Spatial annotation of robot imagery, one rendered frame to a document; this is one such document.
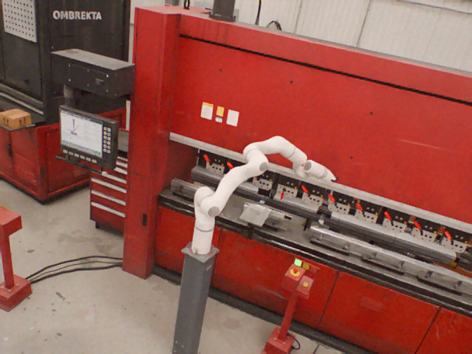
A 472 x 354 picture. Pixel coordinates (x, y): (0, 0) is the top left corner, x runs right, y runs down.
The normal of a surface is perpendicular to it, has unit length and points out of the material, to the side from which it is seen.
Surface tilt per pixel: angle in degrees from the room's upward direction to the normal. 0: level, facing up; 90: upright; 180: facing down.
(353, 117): 90
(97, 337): 0
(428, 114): 90
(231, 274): 90
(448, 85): 90
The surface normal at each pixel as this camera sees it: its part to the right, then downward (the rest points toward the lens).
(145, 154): -0.36, 0.38
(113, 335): 0.16, -0.88
